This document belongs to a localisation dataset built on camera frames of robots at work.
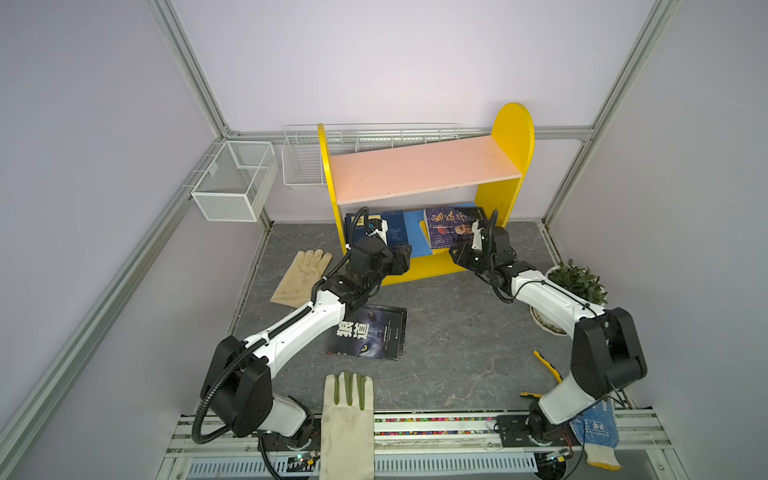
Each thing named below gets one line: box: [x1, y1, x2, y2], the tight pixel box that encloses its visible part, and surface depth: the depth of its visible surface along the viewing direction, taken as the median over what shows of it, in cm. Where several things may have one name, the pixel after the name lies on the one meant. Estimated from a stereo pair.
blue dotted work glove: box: [570, 398, 623, 472], surface depth 75 cm
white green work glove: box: [319, 371, 375, 480], surface depth 75 cm
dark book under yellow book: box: [327, 304, 407, 361], surface depth 89 cm
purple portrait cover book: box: [424, 207, 486, 249], surface depth 98 cm
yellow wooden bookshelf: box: [318, 103, 535, 286], surface depth 77 cm
